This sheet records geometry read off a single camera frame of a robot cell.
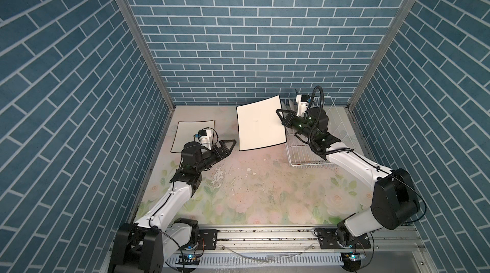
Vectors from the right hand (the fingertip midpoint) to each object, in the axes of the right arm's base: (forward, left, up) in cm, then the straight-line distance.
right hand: (279, 111), depth 79 cm
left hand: (-12, +17, -10) cm, 23 cm away
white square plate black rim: (-2, +8, -7) cm, 11 cm away
